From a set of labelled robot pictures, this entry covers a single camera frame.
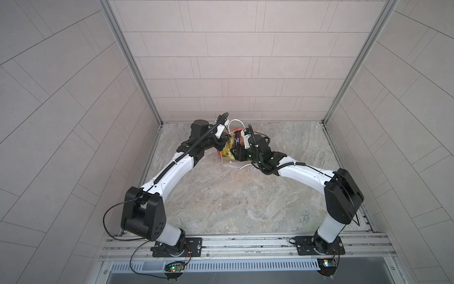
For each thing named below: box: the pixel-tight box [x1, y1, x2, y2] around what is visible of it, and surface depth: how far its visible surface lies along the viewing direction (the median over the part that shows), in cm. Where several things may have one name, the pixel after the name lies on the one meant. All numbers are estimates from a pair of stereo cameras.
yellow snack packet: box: [221, 132, 236, 160], surface depth 86 cm
